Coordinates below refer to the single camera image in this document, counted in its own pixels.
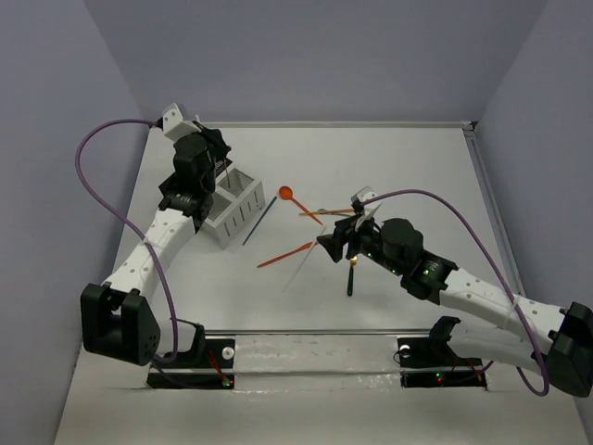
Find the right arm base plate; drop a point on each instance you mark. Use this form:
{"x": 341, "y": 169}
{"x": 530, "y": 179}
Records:
{"x": 427, "y": 364}

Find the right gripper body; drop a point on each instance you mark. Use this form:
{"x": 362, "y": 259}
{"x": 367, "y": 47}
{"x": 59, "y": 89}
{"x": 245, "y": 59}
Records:
{"x": 367, "y": 240}

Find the white utensil caddy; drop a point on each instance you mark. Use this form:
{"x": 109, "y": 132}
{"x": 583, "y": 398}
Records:
{"x": 233, "y": 208}

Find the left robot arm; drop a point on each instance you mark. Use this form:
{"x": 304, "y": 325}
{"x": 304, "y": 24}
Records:
{"x": 117, "y": 320}

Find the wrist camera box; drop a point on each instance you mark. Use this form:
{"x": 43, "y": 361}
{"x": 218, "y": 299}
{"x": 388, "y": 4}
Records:
{"x": 365, "y": 205}
{"x": 174, "y": 125}

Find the orange plastic knife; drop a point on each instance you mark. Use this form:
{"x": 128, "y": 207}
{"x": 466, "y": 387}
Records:
{"x": 286, "y": 254}

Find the gold metal fork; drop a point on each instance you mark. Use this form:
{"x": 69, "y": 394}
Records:
{"x": 228, "y": 174}

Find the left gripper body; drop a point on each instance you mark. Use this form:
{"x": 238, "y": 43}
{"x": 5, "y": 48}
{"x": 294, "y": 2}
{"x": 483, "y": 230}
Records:
{"x": 219, "y": 140}

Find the orange plastic spoon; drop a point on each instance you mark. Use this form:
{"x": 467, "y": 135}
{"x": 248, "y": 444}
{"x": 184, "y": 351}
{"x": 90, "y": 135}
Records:
{"x": 286, "y": 193}

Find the black utensil caddy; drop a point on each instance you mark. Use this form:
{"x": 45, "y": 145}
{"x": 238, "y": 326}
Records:
{"x": 221, "y": 165}

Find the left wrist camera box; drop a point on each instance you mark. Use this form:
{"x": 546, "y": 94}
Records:
{"x": 174, "y": 125}

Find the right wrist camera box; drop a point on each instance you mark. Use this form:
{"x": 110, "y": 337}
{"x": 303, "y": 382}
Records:
{"x": 365, "y": 205}

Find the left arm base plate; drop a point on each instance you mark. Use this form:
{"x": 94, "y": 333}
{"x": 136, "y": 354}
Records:
{"x": 207, "y": 366}

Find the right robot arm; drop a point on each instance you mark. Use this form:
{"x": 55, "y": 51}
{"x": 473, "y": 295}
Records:
{"x": 549, "y": 340}

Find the dark blue chopstick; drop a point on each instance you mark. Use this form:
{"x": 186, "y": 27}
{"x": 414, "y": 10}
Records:
{"x": 260, "y": 219}

